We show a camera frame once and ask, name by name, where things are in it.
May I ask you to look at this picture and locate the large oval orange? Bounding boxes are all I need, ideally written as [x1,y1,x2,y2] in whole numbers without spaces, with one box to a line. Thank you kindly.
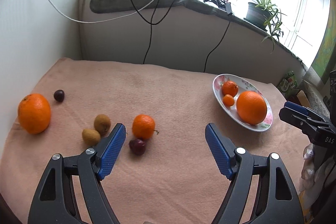
[236,91,267,126]

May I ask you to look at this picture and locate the brown longan fruit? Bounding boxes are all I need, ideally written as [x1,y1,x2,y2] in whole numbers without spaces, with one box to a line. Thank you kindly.
[82,128,101,146]
[93,114,111,135]

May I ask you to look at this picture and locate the tiny kumquat orange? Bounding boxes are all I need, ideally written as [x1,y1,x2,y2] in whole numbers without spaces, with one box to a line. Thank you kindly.
[222,94,235,107]

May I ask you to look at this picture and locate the small mandarin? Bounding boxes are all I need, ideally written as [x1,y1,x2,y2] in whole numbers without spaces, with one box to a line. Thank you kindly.
[131,114,159,140]
[222,81,239,97]

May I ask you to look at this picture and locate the round orange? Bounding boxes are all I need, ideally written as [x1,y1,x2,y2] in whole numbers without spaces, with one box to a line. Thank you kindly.
[18,93,51,135]

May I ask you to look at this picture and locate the dark plum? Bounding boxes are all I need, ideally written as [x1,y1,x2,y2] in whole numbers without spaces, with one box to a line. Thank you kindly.
[54,89,65,103]
[129,139,146,156]

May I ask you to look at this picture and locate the small mandarin front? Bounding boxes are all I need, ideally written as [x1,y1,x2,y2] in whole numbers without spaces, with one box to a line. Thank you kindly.
[131,114,159,140]

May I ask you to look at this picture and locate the cardboard box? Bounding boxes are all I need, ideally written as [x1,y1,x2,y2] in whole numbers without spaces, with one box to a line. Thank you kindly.
[295,90,311,108]

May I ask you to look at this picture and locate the white lace cloth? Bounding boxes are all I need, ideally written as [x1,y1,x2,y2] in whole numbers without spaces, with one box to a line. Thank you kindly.
[302,80,330,118]

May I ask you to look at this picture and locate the green patterned bag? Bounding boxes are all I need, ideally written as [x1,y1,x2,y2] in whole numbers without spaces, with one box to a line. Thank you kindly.
[277,71,298,96]

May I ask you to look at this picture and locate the floral white plate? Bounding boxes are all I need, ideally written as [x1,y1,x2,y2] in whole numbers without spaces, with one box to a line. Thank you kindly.
[213,74,273,132]

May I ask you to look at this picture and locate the potted spider plant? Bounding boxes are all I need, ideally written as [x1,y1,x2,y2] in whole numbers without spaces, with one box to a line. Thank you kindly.
[244,0,285,50]

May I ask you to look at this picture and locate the pink towel table cover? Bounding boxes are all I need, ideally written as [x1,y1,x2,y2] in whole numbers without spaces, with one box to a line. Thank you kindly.
[1,59,308,223]

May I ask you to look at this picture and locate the black device on sill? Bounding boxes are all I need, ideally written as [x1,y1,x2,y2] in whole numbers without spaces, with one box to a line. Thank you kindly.
[203,0,234,15]

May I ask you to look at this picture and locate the grey windowsill cloth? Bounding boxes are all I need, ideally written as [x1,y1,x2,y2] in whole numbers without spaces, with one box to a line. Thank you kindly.
[81,0,307,82]

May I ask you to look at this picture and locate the green wall map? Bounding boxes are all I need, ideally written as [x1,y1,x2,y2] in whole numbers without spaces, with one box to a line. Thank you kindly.
[311,0,335,84]

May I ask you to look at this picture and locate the black cable right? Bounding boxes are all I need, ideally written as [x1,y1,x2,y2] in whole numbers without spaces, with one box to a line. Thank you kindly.
[203,12,232,73]

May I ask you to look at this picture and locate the black cable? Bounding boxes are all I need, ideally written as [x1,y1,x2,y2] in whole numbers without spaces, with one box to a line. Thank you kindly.
[203,12,232,73]
[99,0,181,64]

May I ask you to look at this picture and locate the black cable left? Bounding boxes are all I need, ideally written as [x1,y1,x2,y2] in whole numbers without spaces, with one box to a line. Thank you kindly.
[99,0,181,64]

